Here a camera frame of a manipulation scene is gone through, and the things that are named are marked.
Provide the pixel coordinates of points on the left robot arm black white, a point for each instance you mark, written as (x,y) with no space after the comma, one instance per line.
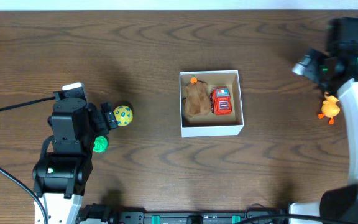
(65,162)

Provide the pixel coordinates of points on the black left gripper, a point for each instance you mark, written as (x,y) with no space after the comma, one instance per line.
(105,119)

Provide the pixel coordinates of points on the red toy fire truck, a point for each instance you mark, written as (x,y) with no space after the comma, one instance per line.
(220,101)

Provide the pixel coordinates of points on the brown plush capybara toy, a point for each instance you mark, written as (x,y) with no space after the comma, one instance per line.
(196,101)

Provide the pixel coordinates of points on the green round toy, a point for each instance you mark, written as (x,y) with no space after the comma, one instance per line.
(101,143)

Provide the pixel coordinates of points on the yellow ball blue letters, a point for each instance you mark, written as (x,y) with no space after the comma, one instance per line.
(123,115)

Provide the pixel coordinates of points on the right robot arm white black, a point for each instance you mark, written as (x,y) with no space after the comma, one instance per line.
(339,205)

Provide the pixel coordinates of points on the white cardboard box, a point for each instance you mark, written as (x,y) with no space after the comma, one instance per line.
(213,125)

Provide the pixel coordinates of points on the black rail bottom edge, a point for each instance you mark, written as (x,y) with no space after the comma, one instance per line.
(99,213)

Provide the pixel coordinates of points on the orange rubber duck toy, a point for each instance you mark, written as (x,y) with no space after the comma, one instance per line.
(329,108)

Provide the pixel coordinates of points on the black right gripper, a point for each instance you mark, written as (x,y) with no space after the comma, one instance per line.
(324,58)

